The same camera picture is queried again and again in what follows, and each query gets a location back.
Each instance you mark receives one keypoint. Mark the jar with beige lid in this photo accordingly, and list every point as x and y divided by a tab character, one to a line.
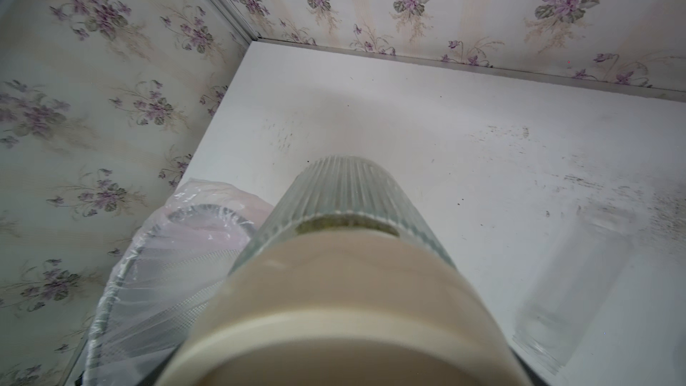
345	284

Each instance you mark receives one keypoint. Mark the clear jar with mung beans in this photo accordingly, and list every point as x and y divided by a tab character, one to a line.
592	249

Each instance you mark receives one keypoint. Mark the mesh bin with plastic bag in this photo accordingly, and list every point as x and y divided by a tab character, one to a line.
175	263

